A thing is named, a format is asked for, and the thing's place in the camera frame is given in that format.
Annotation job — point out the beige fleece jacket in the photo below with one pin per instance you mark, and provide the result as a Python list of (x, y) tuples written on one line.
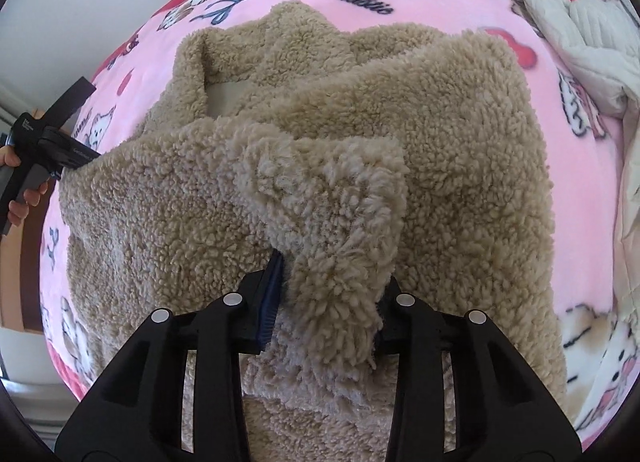
[(450, 152)]

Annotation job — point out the wooden panel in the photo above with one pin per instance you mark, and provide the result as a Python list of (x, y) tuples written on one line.
[(17, 282)]

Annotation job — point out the cream cloth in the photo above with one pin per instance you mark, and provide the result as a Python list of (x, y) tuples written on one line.
[(631, 222)]

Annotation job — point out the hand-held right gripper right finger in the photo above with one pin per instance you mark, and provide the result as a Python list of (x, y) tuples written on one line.
[(401, 323)]

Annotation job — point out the person's left hand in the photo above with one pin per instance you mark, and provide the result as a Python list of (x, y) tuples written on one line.
[(35, 194)]

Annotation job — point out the white quilted jacket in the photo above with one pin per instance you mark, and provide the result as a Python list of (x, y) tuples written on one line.
[(575, 42)]

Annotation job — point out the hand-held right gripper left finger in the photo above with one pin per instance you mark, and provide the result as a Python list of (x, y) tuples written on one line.
[(270, 302)]

